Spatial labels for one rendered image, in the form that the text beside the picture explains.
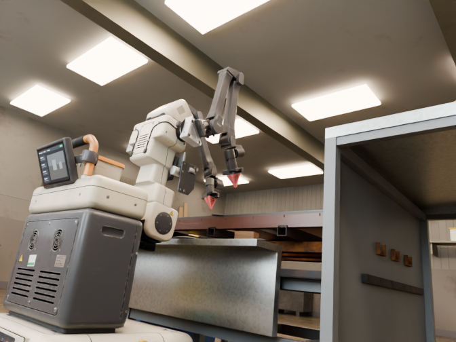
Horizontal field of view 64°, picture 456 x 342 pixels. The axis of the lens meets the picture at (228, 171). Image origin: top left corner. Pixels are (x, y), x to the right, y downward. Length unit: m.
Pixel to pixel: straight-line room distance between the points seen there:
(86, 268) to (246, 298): 0.75
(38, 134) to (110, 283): 7.59
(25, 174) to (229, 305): 7.20
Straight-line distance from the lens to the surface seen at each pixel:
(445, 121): 1.23
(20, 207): 8.51
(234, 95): 2.03
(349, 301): 1.42
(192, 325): 2.10
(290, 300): 9.21
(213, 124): 1.80
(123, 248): 1.40
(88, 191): 1.36
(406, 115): 1.26
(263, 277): 1.69
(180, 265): 2.05
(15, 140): 8.65
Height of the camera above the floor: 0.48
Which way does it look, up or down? 18 degrees up
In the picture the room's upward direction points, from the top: 6 degrees clockwise
